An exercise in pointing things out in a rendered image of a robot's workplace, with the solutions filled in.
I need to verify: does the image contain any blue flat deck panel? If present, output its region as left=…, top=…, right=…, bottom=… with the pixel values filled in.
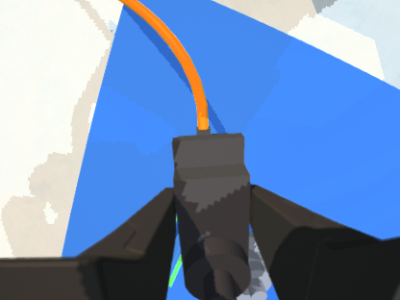
left=61, top=0, right=400, bottom=257

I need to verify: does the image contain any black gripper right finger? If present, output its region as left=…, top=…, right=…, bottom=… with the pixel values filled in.
left=249, top=184, right=400, bottom=300

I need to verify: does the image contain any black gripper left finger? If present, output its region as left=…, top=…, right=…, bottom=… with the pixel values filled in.
left=0, top=187, right=176, bottom=300

